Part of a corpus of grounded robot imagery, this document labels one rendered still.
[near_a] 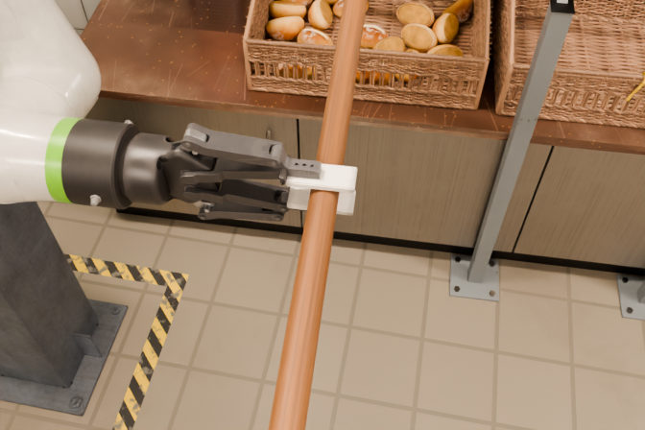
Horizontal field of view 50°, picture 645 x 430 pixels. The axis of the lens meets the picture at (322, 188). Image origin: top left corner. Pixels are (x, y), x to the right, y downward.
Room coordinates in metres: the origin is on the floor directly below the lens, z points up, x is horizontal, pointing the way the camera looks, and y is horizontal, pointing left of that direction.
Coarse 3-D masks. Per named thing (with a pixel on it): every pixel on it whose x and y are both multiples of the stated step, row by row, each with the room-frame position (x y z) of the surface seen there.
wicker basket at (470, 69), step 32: (256, 0) 1.35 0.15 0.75; (384, 0) 1.58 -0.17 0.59; (416, 0) 1.57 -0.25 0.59; (448, 0) 1.56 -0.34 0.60; (480, 0) 1.43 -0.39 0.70; (256, 32) 1.33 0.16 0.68; (480, 32) 1.31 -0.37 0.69; (256, 64) 1.23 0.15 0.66; (320, 64) 1.21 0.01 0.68; (384, 64) 1.19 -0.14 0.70; (448, 64) 1.17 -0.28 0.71; (480, 64) 1.16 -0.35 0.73; (320, 96) 1.21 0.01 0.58; (384, 96) 1.19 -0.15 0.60; (416, 96) 1.20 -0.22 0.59; (448, 96) 1.17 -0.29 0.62; (480, 96) 1.16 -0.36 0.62
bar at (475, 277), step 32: (544, 32) 1.05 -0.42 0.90; (544, 64) 1.04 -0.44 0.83; (544, 96) 1.04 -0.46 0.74; (512, 128) 1.07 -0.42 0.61; (512, 160) 1.04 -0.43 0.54; (512, 192) 1.04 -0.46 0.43; (480, 256) 1.04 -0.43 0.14; (480, 288) 1.02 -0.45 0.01; (640, 288) 1.00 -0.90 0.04; (640, 320) 0.92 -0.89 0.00
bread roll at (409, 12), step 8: (400, 8) 1.48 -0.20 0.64; (408, 8) 1.47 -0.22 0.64; (416, 8) 1.47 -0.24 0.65; (424, 8) 1.46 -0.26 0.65; (400, 16) 1.46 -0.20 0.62; (408, 16) 1.46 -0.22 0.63; (416, 16) 1.45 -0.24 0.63; (424, 16) 1.45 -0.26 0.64; (432, 16) 1.45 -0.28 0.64; (424, 24) 1.43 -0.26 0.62
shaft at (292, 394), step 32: (352, 0) 0.74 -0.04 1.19; (352, 32) 0.68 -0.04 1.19; (352, 64) 0.63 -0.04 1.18; (352, 96) 0.58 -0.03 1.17; (320, 160) 0.48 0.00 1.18; (320, 192) 0.43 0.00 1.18; (320, 224) 0.40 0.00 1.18; (320, 256) 0.36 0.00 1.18; (320, 288) 0.33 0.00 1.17; (288, 320) 0.30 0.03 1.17; (320, 320) 0.30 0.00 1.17; (288, 352) 0.26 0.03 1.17; (288, 384) 0.23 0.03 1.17; (288, 416) 0.21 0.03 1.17
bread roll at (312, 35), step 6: (306, 30) 1.38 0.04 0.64; (312, 30) 1.38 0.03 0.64; (318, 30) 1.38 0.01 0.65; (300, 36) 1.38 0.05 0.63; (306, 36) 1.37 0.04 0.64; (312, 36) 1.36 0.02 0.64; (318, 36) 1.36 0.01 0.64; (324, 36) 1.36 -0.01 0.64; (300, 42) 1.37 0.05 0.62; (306, 42) 1.36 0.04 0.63; (312, 42) 1.35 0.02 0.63; (318, 42) 1.35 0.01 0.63; (324, 42) 1.35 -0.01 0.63; (330, 42) 1.35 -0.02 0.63
